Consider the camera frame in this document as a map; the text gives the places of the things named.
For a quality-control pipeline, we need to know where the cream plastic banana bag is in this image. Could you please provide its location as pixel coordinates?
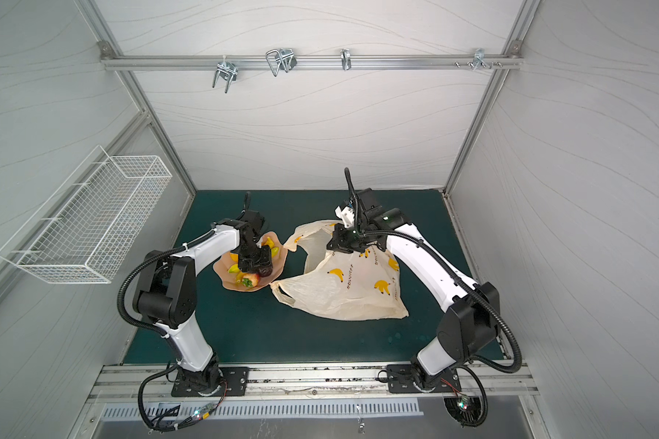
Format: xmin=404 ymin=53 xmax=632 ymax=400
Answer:
xmin=271 ymin=221 xmax=409 ymax=321

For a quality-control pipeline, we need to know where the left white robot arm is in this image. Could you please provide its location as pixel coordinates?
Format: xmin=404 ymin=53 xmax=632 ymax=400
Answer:
xmin=116 ymin=209 xmax=273 ymax=393

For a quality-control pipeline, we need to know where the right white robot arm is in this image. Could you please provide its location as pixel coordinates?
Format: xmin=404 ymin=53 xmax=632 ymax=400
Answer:
xmin=327 ymin=186 xmax=523 ymax=391

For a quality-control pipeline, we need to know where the yellow banana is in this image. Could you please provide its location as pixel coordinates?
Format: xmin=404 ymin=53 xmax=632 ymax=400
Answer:
xmin=228 ymin=254 xmax=245 ymax=277

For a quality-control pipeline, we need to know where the yellow wrinkled lemon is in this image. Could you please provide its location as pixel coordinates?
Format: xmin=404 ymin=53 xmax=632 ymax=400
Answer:
xmin=263 ymin=236 xmax=280 ymax=258

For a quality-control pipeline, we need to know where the pink wavy plate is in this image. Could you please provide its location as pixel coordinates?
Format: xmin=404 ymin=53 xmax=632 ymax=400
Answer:
xmin=212 ymin=232 xmax=287 ymax=293

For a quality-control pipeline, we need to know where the green table mat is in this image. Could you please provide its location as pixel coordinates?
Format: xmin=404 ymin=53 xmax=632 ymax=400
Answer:
xmin=124 ymin=190 xmax=470 ymax=364

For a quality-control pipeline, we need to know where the white vent strip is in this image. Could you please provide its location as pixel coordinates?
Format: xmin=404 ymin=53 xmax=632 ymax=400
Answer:
xmin=101 ymin=398 xmax=424 ymax=422

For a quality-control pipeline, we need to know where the metal clamp hook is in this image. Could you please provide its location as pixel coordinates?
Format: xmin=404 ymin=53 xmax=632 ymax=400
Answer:
xmin=265 ymin=48 xmax=298 ymax=77
xmin=212 ymin=60 xmax=238 ymax=93
xmin=454 ymin=49 xmax=503 ymax=71
xmin=340 ymin=49 xmax=351 ymax=71

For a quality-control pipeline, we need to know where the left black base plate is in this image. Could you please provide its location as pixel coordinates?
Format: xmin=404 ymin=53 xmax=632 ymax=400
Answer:
xmin=171 ymin=367 xmax=250 ymax=398

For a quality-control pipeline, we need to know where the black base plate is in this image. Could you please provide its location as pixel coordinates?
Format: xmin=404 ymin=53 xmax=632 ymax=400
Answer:
xmin=171 ymin=367 xmax=250 ymax=398
xmin=376 ymin=363 xmax=461 ymax=394

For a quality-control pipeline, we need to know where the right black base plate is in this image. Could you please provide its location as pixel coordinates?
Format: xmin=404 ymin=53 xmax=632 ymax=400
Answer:
xmin=376 ymin=363 xmax=461 ymax=394

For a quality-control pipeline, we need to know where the white wire basket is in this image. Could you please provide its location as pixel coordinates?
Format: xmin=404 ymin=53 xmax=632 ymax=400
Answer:
xmin=0 ymin=146 xmax=172 ymax=285

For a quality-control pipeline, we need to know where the left black cable bundle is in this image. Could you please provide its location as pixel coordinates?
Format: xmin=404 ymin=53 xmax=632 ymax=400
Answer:
xmin=135 ymin=364 xmax=229 ymax=434

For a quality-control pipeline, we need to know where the black cable bundle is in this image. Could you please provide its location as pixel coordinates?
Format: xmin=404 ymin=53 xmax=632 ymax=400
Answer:
xmin=135 ymin=364 xmax=229 ymax=434
xmin=443 ymin=364 xmax=489 ymax=428

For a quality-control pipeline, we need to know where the right black cable bundle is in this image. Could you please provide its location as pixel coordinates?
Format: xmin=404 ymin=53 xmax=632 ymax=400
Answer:
xmin=443 ymin=364 xmax=489 ymax=428

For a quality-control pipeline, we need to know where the aluminium top rail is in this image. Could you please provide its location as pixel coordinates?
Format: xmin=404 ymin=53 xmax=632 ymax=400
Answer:
xmin=101 ymin=52 xmax=525 ymax=71

